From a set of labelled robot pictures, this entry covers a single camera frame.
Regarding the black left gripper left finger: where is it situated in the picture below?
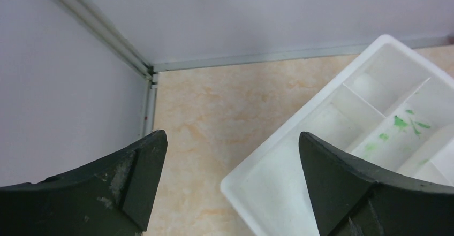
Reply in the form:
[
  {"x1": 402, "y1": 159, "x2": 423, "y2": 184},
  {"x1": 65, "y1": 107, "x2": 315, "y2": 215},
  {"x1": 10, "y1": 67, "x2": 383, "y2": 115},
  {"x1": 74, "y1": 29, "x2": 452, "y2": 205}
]
[{"x1": 1, "y1": 130, "x2": 168, "y2": 235}]

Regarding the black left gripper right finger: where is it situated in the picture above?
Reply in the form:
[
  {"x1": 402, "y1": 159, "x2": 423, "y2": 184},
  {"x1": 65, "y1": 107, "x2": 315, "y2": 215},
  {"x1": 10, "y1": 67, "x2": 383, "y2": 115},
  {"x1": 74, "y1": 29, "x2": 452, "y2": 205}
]
[{"x1": 299, "y1": 132, "x2": 453, "y2": 235}]

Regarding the white plastic drawer organizer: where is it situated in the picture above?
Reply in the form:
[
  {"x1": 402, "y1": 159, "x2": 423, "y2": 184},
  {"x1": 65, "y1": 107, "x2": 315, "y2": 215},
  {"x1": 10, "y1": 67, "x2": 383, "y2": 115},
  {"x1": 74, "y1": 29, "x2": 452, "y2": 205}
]
[{"x1": 220, "y1": 35, "x2": 453, "y2": 235}]

